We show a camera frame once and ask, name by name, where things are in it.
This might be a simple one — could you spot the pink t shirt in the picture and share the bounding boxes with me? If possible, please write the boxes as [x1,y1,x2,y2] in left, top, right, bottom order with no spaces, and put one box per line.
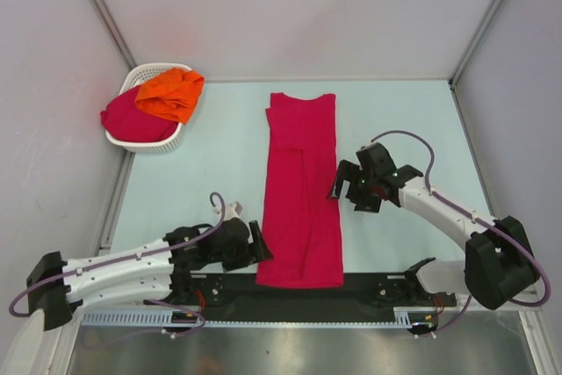
[100,85,177,143]
[256,92,343,289]

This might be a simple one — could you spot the aluminium corner post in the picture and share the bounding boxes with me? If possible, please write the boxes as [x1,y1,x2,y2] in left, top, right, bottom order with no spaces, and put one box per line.
[89,0,137,70]
[449,0,507,90]

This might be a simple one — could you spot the aluminium left corner post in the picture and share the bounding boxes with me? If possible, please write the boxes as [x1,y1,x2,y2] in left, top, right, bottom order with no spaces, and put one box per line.
[89,0,137,70]

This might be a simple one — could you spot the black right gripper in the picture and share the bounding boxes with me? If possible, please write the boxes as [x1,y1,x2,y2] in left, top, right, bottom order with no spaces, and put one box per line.
[327,160,381,214]

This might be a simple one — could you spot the white slotted cable duct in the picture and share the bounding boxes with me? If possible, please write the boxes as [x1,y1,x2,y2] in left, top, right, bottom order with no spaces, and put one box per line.
[81,306,433,329]

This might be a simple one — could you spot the orange t shirt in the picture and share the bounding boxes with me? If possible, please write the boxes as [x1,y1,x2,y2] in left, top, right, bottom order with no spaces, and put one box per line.
[134,68,205,125]

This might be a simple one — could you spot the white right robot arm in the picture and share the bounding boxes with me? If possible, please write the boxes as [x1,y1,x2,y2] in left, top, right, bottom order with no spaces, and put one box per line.
[330,159,544,310]

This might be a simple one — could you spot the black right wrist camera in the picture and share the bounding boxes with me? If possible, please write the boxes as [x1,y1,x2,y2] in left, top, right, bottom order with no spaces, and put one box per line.
[356,142,396,177]

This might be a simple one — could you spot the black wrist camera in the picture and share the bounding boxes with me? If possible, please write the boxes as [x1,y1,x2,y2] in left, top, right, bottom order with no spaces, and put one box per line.
[356,142,396,177]
[213,202,243,221]

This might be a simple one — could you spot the aluminium front frame rail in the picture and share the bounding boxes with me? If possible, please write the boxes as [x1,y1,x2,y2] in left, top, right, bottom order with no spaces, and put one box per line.
[63,273,541,309]

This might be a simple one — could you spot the white perforated laundry basket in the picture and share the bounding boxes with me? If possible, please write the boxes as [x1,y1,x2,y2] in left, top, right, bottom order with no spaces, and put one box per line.
[100,63,205,154]

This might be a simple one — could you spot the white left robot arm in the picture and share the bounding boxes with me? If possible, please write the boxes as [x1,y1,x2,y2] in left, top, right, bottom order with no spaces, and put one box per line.
[22,218,273,330]

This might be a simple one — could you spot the aluminium right corner post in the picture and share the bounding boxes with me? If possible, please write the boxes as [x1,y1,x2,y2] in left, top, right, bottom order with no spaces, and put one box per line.
[449,0,507,90]

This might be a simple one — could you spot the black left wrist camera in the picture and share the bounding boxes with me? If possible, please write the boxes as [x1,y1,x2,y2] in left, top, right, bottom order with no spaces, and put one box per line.
[213,202,243,221]

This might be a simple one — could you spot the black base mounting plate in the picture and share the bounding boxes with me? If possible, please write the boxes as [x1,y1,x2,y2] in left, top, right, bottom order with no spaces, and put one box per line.
[170,272,457,317]

